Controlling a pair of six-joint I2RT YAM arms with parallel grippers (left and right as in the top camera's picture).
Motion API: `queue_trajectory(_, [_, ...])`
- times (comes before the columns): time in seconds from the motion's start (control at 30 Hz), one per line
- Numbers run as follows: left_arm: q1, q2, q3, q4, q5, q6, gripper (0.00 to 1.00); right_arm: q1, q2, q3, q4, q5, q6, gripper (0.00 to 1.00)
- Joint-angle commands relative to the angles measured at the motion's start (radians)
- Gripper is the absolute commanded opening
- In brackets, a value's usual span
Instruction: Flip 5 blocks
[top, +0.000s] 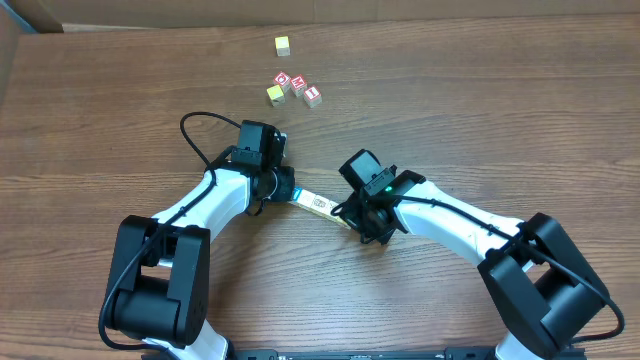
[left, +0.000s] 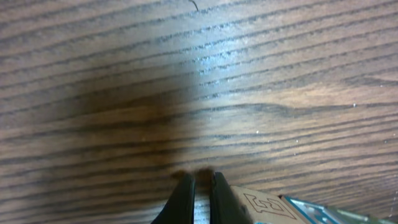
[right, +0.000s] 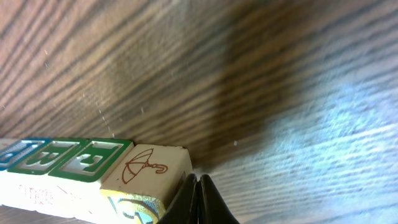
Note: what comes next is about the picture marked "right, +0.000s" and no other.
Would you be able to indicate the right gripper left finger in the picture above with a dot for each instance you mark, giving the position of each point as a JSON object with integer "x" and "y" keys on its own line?
{"x": 183, "y": 209}

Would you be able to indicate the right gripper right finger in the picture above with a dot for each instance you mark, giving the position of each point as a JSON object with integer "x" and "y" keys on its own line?
{"x": 211, "y": 207}

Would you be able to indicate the yellow top wooden block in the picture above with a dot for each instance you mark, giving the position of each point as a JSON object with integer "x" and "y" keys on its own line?
{"x": 143, "y": 185}

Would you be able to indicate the beige drawing wooden block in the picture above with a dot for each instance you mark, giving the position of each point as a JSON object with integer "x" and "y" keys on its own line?
{"x": 84, "y": 171}

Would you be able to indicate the green letter B block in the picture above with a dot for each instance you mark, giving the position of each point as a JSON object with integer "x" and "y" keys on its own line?
{"x": 41, "y": 189}

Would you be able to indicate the beige picture wooden block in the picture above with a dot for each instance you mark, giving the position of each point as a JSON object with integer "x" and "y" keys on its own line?
{"x": 14, "y": 151}

